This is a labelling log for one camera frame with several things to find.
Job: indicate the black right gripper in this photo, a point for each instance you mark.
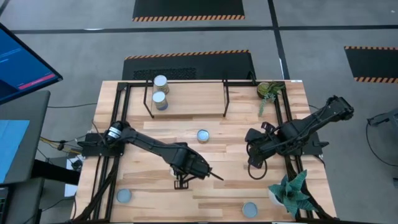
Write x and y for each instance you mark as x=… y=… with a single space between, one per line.
x=261 y=143

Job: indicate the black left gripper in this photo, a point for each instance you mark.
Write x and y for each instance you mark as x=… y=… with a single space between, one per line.
x=189 y=163

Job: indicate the short light blue can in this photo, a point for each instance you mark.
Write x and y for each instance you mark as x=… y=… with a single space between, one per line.
x=249 y=209

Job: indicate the green patterned can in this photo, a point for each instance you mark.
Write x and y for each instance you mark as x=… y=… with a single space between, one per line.
x=123 y=195

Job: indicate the blue and olive label can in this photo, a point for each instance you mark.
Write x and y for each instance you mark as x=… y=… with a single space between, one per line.
x=159 y=99

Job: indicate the peach label can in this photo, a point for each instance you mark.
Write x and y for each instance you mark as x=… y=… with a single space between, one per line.
x=160 y=82

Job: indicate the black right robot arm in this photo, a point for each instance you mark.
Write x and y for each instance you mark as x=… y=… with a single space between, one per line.
x=314 y=123

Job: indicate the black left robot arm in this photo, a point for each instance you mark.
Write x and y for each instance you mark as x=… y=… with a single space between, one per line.
x=146 y=142

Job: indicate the short mushroom label can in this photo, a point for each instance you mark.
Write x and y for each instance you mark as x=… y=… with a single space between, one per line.
x=202 y=135

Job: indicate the succulent plant in dark pot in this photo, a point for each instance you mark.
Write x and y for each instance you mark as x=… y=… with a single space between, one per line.
x=265 y=89

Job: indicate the teal leafy plant white pot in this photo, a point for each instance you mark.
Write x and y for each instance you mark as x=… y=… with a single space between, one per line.
x=290 y=193

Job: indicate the black hazard-striped floor mat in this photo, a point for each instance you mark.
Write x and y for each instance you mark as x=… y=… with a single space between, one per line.
x=217 y=67
x=186 y=9
x=373 y=63

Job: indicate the blue screen computer monitor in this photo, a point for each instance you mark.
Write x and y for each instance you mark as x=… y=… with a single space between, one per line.
x=21 y=65

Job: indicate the small black camera stand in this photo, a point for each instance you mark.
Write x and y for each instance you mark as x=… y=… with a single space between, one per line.
x=181 y=184

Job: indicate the black frame wooden shelf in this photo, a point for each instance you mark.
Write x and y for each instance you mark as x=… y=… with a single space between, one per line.
x=192 y=98

